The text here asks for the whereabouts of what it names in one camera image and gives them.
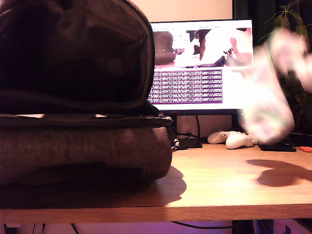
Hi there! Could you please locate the grey fabric backpack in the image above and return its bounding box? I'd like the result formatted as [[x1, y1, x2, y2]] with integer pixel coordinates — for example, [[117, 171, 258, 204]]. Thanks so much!
[[0, 0, 174, 188]]

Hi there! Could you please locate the white patterned sock pair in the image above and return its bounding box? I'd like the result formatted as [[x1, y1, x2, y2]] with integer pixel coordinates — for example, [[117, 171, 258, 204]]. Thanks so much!
[[226, 26, 312, 144]]

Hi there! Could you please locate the black monitor stand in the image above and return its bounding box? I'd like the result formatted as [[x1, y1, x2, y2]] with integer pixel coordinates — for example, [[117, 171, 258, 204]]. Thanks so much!
[[171, 116, 178, 138]]

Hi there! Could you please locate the white handheld controller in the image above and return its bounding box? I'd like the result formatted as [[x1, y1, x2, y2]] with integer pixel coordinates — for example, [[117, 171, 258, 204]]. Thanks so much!
[[225, 131, 259, 150]]

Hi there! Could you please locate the black wallet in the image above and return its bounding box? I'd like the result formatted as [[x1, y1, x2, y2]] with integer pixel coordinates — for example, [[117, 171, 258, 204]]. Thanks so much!
[[257, 141, 297, 153]]

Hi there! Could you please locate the black table leg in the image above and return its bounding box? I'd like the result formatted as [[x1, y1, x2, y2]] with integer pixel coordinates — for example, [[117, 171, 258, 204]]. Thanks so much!
[[232, 220, 254, 234]]

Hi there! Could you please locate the green leafy potted plant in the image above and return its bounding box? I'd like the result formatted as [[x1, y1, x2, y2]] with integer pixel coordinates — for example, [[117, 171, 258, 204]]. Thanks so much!
[[253, 1, 312, 142]]

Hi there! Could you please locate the monitor with camera views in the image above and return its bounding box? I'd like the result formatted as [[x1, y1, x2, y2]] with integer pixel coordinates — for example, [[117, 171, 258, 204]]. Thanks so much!
[[147, 19, 255, 117]]

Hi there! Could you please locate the black cable under table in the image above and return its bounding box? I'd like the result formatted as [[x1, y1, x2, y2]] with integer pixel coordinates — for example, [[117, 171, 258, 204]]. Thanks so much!
[[170, 221, 234, 230]]

